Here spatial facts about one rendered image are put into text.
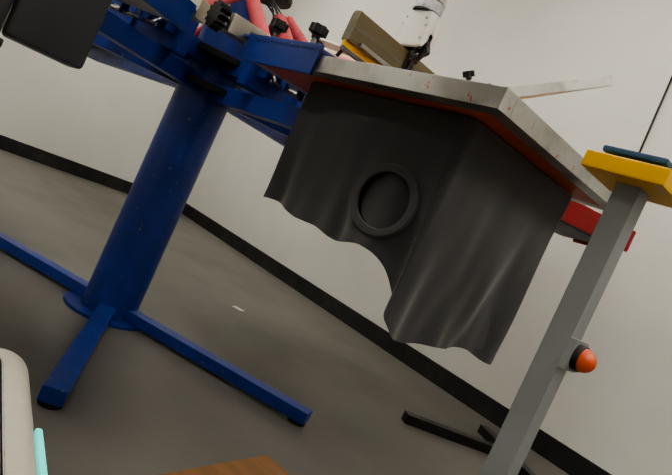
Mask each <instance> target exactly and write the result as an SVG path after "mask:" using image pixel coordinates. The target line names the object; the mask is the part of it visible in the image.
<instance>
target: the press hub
mask: <svg viewBox="0 0 672 475"><path fill-rule="evenodd" d="M260 1H261V3H262V4H264V5H266V4H265V2H264V1H263V0H260ZM266 1H267V3H268V4H269V6H270V7H271V0H266ZM275 2H276V3H277V5H278V7H279V8H280V9H284V10H285V9H289V8H290V7H291V6H292V3H293V0H275ZM230 6H231V7H232V9H231V12H232V13H237V14H238V15H240V16H241V17H243V18H244V19H246V20H247V21H249V22H250V18H249V14H248V10H247V7H246V3H245V0H241V1H238V2H235V3H232V4H230ZM198 38H199V39H200V40H201V41H202V42H200V43H199V45H198V48H199V49H201V50H202V51H203V52H205V53H206V54H207V55H209V56H210V57H211V58H212V59H211V61H210V63H209V66H208V67H207V66H205V65H202V64H200V63H197V62H195V61H193V60H192V59H190V58H189V60H188V61H187V64H188V65H189V66H191V67H192V68H194V69H195V70H197V71H198V72H200V73H201V74H203V75H204V77H203V79H202V78H200V77H198V76H196V75H193V74H191V73H189V72H186V74H185V76H184V77H185V78H186V79H187V80H189V81H190V82H192V83H194V84H195V85H197V86H198V87H199V88H198V90H197V91H196V90H193V89H191V88H189V87H186V86H184V85H182V84H181V83H178V84H177V85H176V87H175V90H174V92H173V94H172V96H171V99H170V101H169V103H168V105H167V108H166V110H165V112H164V114H163V117H162V119H161V121H160V123H159V126H158V128H157V130H156V132H155V135H154V137H153V139H152V141H151V144H150V146H149V148H148V150H147V153H146V155H145V157H144V159H143V162H142V164H141V166H140V168H139V171H138V173H137V175H136V177H135V180H134V182H133V184H132V186H131V189H130V191H129V193H128V195H127V198H126V200H125V202H124V204H123V207H122V209H121V211H120V213H119V216H118V218H117V220H116V222H115V225H114V227H113V229H112V231H111V234H110V236H109V238H108V240H107V243H106V245H105V247H104V249H103V251H102V254H101V256H100V258H99V260H98V263H97V265H96V267H95V269H94V272H93V274H92V276H91V278H90V281H89V283H88V285H87V287H86V290H85V292H84V294H83V296H81V295H79V294H78V293H76V292H74V291H72V290H70V291H68V292H66V293H65V294H64V296H63V300H64V302H65V304H66V305H67V306H68V307H69V308H71V309H72V310H73V311H75V312H76V313H78V314H80V315H81V316H83V317H85V318H87V319H89V318H90V316H91V315H92V314H93V312H94V311H95V309H96V308H97V306H98V305H99V304H100V303H103V304H105V305H108V306H111V307H114V308H117V309H116V311H115V314H114V316H113V318H112V320H111V322H110V323H109V325H108V327H112V328H116V329H120V330H126V331H141V330H139V329H137V328H136V327H134V326H132V325H131V324H129V323H127V322H125V321H124V318H125V316H126V314H127V311H136V310H138V309H139V307H140V305H141V303H142V300H143V298H144V296H145V294H146V292H147V289H148V287H149V285H150V283H151V280H152V278H153V276H154V274H155V271H156V269H157V267H158V265H159V263H160V260H161V258H162V256H163V254H164V251H165V249H166V247H167V245H168V242H169V240H170V238H171V236H172V233H173V231H174V229H175V227H176V225H177V222H178V220H179V218H180V216H181V213H182V211H183V209H184V207H185V204H186V202H187V200H188V198H189V196H190V193H191V191H192V189H193V187H194V184H195V182H196V180H197V178H198V175H199V173H200V171H201V169H202V167H203V164H204V162H205V160H206V158H207V155H208V153H209V151H210V149H211V146H212V144H213V142H214V140H215V138H216V135H217V133H218V131H219V129H220V126H221V124H222V122H223V120H224V117H225V115H226V113H227V111H228V109H229V108H226V107H223V106H220V105H219V104H217V103H215V102H213V101H211V100H209V99H208V97H209V95H210V93H214V94H217V95H220V96H223V97H225V96H226V93H227V91H226V90H224V89H222V88H220V87H218V86H216V85H214V84H218V85H222V86H225V87H229V88H232V89H236V90H237V88H238V86H239V85H238V84H237V83H236V82H237V81H234V80H232V79H230V78H228V77H227V76H225V75H223V74H221V73H220V70H221V68H222V66H223V64H227V65H231V66H235V67H238V66H239V64H240V61H239V60H240V59H239V57H240V55H241V53H242V51H243V48H244V46H243V45H242V44H240V43H239V42H237V41H235V40H234V39H232V38H231V37H229V36H228V35H226V34H224V33H223V32H221V31H220V30H219V31H218V32H215V31H214V30H212V29H211V28H209V27H207V25H205V24H204V25H203V27H202V29H201V31H200V34H199V36H198ZM203 42H204V43H203ZM138 311H140V310H138ZM140 312H141V311H140Z"/></svg>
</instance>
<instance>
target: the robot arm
mask: <svg viewBox="0 0 672 475"><path fill-rule="evenodd" d="M448 1H449V0H417V1H416V3H415V5H414V6H413V10H410V11H409V12H408V14H407V15H406V16H405V18H404V20H403V21H402V23H401V25H400V26H399V28H398V30H397V32H396V34H395V36H394V39H395V40H396V41H398V42H399V43H400V44H401V45H402V46H403V47H404V48H406V49H407V50H408V51H409V52H410V54H409V57H408V60H405V61H404V64H403V66H402V68H401V69H405V70H411V71H412V69H413V67H414V65H417V63H418V61H420V60H421V59H422V58H424V57H426V56H429V55H430V49H431V47H432V45H433V43H434V41H435V38H436V35H437V33H438V30H439V26H440V22H441V17H442V14H443V12H444V10H445V8H446V6H447V4H448ZM414 54H415V55H414Z"/></svg>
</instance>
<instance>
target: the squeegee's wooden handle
mask: <svg viewBox="0 0 672 475"><path fill-rule="evenodd" d="M341 39H342V40H343V39H346V40H347V41H349V42H350V43H351V44H352V45H354V46H358V43H363V44H364V45H366V46H367V47H368V48H369V49H371V50H372V51H373V52H374V53H376V54H377V55H378V56H379V57H381V58H382V59H383V60H384V61H386V62H387V63H388V64H389V65H391V66H392V67H394V68H399V69H401V68H402V66H403V64H404V61H405V60H408V57H409V54H410V52H409V51H408V50H407V49H406V48H404V47H403V46H402V45H401V44H400V43H399V42H398V41H396V40H395V39H394V38H393V37H392V36H391V35H389V34H388V33H387V32H386V31H385V30H384V29H382V28H381V27H380V26H379V25H378V24H377V23H375V22H374V21H373V20H372V19H371V18H370V17H368V16H367V15H366V14H365V13H364V12H363V11H361V10H356V11H354V12H353V14H352V16H351V18H350V20H349V23H348V25H347V27H346V29H345V31H344V33H343V36H342V38H341ZM412 71H417V72H423V73H428V74H434V75H436V74H435V73H434V72H432V71H431V70H430V69H429V68H428V67H427V66H425V65H424V64H423V63H422V62H421V61H418V63H417V65H414V67H413V69H412Z"/></svg>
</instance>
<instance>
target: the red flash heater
mask: <svg viewBox="0 0 672 475"><path fill-rule="evenodd" d="M600 216H601V213H599V212H597V211H595V210H593V209H591V208H589V207H587V206H585V205H583V204H581V203H577V202H574V201H571V200H570V203H569V205H568V207H567V209H566V211H565V213H564V215H563V217H562V218H561V220H560V222H559V224H558V226H557V228H556V230H555V233H557V234H559V235H561V236H564V237H568V238H572V239H573V242H574V243H578V244H582V245H586V246H587V244H588V242H589V240H590V238H591V236H592V234H593V231H594V229H595V227H596V225H597V223H598V221H599V219H600ZM635 234H636V231H634V230H633V232H632V234H631V236H630V238H629V240H628V242H627V244H626V246H625V249H624V252H627V251H628V249H629V247H630V245H631V243H632V240H633V238H634V236H635Z"/></svg>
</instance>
